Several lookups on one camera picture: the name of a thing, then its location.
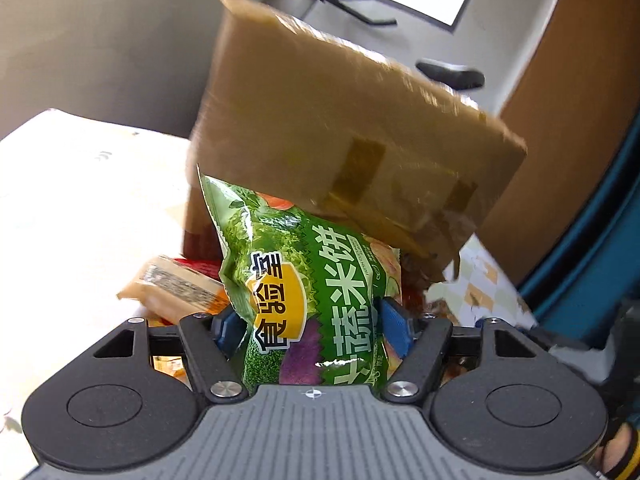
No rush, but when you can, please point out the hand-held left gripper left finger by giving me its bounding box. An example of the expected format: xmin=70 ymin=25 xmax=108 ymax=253
xmin=92 ymin=310 xmax=251 ymax=404

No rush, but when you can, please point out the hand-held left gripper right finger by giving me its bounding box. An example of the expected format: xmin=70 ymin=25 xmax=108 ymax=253
xmin=375 ymin=297 xmax=556 ymax=406

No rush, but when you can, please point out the green snack packet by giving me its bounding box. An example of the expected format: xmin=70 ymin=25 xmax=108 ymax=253
xmin=197 ymin=162 xmax=403 ymax=391

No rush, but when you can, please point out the brown cardboard box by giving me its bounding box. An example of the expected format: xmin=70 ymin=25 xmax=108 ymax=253
xmin=181 ymin=0 xmax=528 ymax=281

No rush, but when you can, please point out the dark red snack packet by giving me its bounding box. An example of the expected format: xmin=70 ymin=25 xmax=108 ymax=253
xmin=400 ymin=255 xmax=461 ymax=322

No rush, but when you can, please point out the beige orange snack packet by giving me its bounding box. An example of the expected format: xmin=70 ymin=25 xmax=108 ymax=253
xmin=116 ymin=255 xmax=233 ymax=326

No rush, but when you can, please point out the teal upholstered furniture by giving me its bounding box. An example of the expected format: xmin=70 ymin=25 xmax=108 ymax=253
xmin=517 ymin=125 xmax=640 ymax=347

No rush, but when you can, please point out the black exercise bike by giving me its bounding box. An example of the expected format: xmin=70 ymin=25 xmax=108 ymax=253
xmin=272 ymin=0 xmax=486 ymax=89

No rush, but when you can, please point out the person's foot in sandal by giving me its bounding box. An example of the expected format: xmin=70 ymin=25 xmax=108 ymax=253
xmin=592 ymin=420 xmax=640 ymax=480

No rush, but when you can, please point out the brown wooden panel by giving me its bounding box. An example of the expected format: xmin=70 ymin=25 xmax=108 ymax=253
xmin=482 ymin=0 xmax=640 ymax=286

